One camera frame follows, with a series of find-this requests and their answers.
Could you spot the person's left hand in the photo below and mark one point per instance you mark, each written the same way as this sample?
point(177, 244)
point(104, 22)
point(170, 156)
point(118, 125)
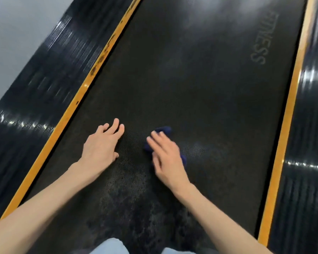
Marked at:
point(99, 152)

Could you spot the person's right hand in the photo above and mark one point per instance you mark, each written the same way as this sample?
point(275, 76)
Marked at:
point(169, 162)

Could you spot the person's left little finger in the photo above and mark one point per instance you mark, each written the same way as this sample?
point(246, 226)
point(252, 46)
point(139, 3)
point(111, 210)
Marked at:
point(97, 130)

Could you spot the person's left thumb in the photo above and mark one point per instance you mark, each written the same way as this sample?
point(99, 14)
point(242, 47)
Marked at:
point(116, 155)

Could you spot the person's left middle finger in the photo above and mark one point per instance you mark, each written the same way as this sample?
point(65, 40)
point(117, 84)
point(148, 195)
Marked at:
point(113, 125)

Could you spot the person's right thumb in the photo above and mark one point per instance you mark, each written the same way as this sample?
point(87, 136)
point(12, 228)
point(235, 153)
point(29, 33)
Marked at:
point(156, 161)

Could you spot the person's right middle finger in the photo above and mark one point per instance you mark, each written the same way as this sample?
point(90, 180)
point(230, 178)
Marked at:
point(161, 140)

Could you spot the dark blue cleaning cloth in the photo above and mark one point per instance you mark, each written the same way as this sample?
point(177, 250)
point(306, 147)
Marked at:
point(164, 129)

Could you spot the person's left forearm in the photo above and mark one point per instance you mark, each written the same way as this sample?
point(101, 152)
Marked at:
point(39, 206)

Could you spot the person's right forearm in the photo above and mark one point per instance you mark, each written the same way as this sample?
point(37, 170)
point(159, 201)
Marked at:
point(217, 224)

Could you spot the black treadmill running belt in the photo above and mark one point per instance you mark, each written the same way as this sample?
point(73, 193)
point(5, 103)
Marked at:
point(190, 84)

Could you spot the person's left leg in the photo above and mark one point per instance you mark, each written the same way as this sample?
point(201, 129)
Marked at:
point(110, 247)

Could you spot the person's leg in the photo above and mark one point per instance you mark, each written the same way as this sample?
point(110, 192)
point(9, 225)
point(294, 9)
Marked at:
point(110, 247)
point(178, 251)

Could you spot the person's right leg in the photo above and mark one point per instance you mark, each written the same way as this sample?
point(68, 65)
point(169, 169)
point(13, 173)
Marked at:
point(178, 251)

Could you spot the black ribbed yellow-edged treadmill rail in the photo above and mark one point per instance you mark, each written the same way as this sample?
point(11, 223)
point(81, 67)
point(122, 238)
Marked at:
point(299, 145)
point(45, 84)

